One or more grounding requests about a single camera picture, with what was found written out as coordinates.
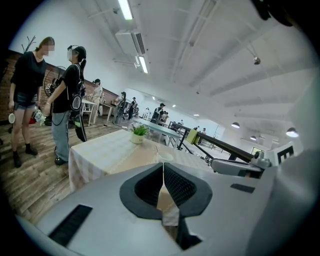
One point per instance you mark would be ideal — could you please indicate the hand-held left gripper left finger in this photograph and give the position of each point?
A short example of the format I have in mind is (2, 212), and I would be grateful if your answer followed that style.
(107, 212)

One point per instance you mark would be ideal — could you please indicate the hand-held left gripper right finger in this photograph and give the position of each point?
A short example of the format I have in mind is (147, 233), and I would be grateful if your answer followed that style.
(225, 212)

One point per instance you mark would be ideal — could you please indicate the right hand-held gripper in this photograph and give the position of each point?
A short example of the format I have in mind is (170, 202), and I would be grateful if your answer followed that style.
(280, 155)

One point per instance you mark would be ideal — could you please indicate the black metal railing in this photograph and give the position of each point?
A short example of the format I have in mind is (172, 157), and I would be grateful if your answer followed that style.
(225, 146)

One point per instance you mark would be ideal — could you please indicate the pendant dome lamp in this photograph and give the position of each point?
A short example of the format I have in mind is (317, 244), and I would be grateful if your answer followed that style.
(235, 125)
(253, 138)
(292, 132)

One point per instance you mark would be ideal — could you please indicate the yellow-green pad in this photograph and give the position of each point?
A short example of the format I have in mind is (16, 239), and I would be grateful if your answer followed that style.
(192, 136)

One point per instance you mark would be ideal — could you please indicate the table with checkered tablecloth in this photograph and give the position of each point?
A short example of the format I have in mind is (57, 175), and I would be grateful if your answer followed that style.
(105, 152)

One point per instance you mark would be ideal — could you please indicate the grey top table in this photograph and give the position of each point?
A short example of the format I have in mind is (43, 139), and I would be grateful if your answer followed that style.
(160, 128)

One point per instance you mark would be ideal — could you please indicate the green plant in white pot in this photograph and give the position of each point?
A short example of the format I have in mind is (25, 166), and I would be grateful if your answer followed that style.
(138, 135)

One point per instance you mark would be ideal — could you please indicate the white table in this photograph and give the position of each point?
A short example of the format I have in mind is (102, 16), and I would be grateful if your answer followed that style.
(108, 106)
(90, 103)

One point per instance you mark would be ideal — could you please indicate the ceiling spotlight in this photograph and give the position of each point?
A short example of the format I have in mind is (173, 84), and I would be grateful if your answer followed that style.
(256, 60)

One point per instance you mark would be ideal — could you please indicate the ceiling tube light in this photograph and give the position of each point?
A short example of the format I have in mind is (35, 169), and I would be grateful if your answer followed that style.
(125, 8)
(143, 64)

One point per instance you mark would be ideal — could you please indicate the black standing fan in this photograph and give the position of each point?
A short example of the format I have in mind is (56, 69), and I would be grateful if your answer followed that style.
(60, 72)

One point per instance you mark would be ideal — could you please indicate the white ceiling air conditioner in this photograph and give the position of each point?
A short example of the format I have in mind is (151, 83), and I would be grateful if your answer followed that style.
(130, 41)

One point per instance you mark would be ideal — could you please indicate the black branched coat stand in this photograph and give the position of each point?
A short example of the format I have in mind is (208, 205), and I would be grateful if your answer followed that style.
(29, 43)

